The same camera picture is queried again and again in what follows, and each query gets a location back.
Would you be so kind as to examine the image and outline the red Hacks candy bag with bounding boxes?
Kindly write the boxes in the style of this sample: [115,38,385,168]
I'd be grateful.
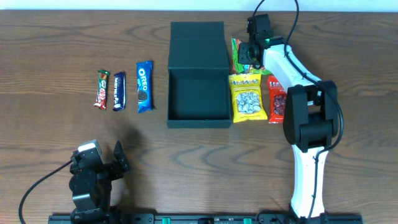
[267,75,287,123]

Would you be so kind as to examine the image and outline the Dairy Milk chocolate bar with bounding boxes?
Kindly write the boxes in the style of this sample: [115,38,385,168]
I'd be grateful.
[113,72,126,111]

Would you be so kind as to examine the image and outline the dark green gift box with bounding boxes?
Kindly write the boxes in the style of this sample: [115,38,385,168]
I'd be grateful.
[167,22,232,128]

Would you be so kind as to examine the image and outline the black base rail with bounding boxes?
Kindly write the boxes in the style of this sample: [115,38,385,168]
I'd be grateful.
[48,212,364,224]

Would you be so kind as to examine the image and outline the green Haribo gummy bag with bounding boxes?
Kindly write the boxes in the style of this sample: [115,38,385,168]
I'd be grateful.
[231,38,271,75]

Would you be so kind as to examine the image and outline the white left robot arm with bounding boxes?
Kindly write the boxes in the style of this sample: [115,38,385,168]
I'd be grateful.
[69,139,131,223]

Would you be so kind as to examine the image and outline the yellow Hacks candy bag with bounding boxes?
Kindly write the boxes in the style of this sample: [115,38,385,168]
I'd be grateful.
[229,73,268,123]

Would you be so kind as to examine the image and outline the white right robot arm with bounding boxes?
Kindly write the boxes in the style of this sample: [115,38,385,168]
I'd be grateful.
[238,30,344,221]

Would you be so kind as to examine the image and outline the blue Oreo cookie pack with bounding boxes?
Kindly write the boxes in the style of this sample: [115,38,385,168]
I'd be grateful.
[136,60,153,113]

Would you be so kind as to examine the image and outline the KitKat Milo chocolate bar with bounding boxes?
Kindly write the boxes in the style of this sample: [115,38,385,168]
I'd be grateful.
[94,70,110,110]

